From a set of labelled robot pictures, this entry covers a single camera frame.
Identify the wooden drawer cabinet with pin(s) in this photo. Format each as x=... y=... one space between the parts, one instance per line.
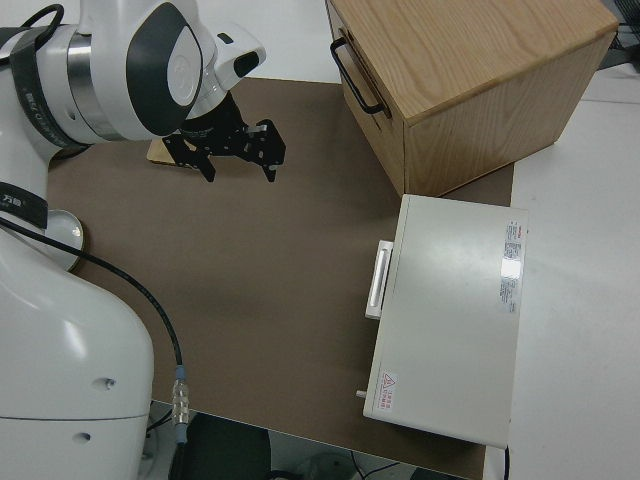
x=475 y=75

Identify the black equipment box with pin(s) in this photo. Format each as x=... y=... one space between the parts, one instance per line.
x=225 y=452

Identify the red warning sticker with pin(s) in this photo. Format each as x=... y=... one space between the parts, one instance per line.
x=388 y=392

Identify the brown table mat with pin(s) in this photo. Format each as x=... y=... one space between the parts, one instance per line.
x=250 y=275

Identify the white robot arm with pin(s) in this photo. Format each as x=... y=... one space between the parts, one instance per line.
x=75 y=350

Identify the white text label sticker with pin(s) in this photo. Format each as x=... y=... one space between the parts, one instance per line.
x=512 y=267

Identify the white toaster oven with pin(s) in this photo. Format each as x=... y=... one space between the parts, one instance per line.
x=450 y=310

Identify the wooden mug tree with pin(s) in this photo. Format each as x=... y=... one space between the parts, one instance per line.
x=159 y=152

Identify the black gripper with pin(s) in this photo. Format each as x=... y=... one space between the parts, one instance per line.
x=217 y=131

